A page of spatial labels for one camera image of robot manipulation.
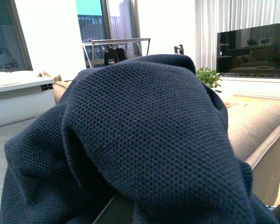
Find dark navy knit garment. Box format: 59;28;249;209
0;54;277;224

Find metal clothes rack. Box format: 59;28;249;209
82;38;151;68

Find black hanging jacket right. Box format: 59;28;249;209
116;47;127;62

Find black hanging jacket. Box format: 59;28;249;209
116;47;127;62
104;47;119;66

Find black hanging jacket left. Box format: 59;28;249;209
104;47;119;66

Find black tripod head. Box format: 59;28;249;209
174;44;184;55

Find green potted plant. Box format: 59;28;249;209
196;67;222;88

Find beige sofa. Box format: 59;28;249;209
53;80;280;207

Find white low cabinet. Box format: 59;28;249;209
0;71;56;126

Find flat screen television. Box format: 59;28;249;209
217;23;280;78

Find white tv console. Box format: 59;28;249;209
222;77;280;101

